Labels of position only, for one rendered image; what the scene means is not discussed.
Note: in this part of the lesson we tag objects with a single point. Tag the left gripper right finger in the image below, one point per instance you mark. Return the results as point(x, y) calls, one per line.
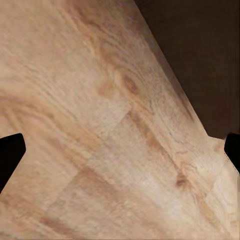
point(232, 149)

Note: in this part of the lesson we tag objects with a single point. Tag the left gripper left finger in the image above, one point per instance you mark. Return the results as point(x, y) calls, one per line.
point(12, 150)

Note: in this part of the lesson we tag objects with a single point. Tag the cabinet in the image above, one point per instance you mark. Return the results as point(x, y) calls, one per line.
point(201, 41)

